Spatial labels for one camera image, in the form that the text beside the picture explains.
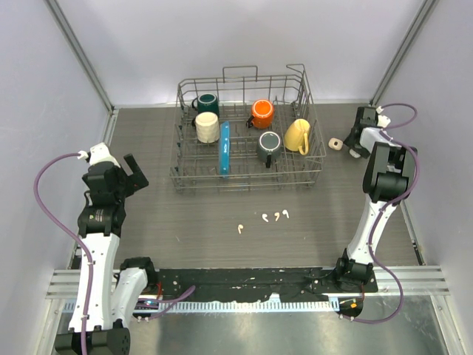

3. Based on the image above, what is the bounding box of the white earbud charging case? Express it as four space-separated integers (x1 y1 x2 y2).
349 149 361 158

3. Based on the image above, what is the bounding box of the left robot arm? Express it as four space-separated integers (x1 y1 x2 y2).
55 145 157 354

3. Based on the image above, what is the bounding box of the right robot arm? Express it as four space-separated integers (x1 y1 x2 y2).
333 106 419 292

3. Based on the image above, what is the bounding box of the beige earbud case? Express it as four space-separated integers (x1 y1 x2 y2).
328 138 344 151

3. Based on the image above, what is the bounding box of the yellow mug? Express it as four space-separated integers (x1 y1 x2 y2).
283 118 310 155

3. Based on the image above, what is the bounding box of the cream textured mug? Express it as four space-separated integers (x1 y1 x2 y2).
194 112 220 143

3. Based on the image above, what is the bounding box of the dark green mug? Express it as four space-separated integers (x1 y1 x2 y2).
191 93 220 116

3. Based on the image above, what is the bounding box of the blue plate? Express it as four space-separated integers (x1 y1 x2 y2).
219 121 231 177

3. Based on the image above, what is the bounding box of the grey mug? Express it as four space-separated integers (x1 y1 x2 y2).
256 131 283 169

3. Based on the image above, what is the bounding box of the orange mug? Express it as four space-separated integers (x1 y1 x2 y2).
246 99 274 129

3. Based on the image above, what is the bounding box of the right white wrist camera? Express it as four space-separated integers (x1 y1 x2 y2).
360 106 399 153

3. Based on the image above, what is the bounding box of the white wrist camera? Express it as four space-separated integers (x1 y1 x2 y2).
360 106 399 153
78 142 120 167

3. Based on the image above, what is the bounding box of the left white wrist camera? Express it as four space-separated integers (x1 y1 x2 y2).
78 142 120 167

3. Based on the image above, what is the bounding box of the grey wire dish rack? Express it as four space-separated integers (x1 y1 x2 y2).
169 64 326 192

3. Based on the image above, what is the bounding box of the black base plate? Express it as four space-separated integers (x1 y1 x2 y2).
157 267 378 303

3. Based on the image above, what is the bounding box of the white slotted cable duct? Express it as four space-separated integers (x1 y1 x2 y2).
169 295 339 314

